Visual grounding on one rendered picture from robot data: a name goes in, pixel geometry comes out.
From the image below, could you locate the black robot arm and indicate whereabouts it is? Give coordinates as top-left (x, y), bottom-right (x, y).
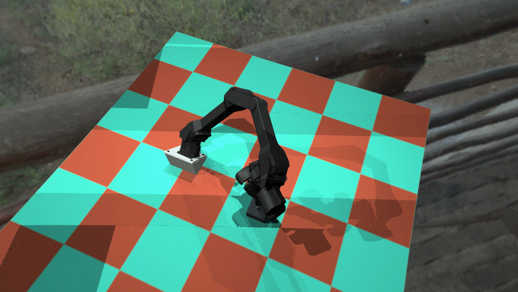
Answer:
top-left (177, 87), bottom-right (289, 216)

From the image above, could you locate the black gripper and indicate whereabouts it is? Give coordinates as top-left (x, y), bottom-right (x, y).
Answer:
top-left (235, 166), bottom-right (286, 221)

